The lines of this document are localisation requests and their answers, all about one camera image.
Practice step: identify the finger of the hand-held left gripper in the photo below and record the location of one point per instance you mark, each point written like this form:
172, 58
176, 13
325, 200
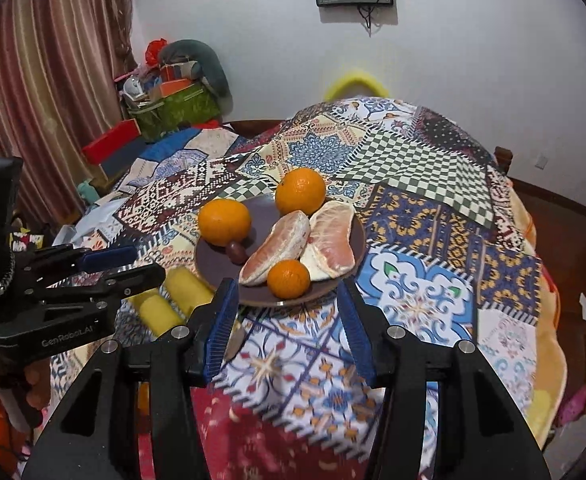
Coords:
108, 257
133, 280

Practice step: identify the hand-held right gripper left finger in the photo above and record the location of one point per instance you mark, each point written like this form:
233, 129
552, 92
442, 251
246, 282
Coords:
221, 330

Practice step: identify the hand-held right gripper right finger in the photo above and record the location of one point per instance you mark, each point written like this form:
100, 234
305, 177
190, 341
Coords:
357, 332

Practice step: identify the yellow sugar cane piece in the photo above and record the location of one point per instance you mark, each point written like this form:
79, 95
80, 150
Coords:
188, 285
160, 312

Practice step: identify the dark purple plate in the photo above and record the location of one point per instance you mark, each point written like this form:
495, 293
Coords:
208, 266

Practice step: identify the dark red jujube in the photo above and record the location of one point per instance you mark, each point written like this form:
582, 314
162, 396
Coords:
235, 251

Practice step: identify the small tangerine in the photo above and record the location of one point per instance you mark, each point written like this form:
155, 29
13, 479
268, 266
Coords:
288, 278

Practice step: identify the peeled pomelo segment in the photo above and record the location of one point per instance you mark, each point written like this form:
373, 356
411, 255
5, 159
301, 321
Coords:
330, 242
275, 250

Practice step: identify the large orange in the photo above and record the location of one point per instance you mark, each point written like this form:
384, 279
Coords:
224, 222
300, 191

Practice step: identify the person's left hand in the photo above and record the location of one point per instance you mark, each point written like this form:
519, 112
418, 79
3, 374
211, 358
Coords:
38, 385

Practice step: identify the light blue cloth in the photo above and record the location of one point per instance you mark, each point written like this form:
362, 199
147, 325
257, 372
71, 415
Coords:
70, 234

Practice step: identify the teal cloth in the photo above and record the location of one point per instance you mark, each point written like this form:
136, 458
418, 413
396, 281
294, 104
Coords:
88, 192

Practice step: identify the printed black white cloth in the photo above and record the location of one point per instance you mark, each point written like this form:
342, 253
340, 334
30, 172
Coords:
25, 241

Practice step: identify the red box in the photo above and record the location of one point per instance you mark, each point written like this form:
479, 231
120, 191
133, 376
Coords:
110, 142

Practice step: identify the patchwork printed blanket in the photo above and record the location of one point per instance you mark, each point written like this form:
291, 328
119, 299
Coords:
413, 220

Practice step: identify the green storage box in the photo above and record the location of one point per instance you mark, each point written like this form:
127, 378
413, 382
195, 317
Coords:
183, 110

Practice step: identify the striped brown curtain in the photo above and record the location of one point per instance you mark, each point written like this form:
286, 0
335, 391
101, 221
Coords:
48, 85

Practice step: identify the orange box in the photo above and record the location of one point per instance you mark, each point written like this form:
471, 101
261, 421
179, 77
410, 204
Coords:
175, 86

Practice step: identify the yellow fleece blanket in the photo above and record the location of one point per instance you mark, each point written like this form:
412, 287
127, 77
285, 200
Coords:
548, 360

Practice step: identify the red plastic bag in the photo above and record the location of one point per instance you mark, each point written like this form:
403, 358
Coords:
155, 50

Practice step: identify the grey pillow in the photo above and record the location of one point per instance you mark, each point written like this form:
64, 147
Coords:
205, 57

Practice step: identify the pink cloth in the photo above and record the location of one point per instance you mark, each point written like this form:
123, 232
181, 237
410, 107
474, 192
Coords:
572, 410

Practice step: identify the yellow curved chair back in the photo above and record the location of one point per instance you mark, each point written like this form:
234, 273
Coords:
355, 81

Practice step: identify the white wall socket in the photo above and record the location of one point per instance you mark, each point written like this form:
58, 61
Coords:
540, 161

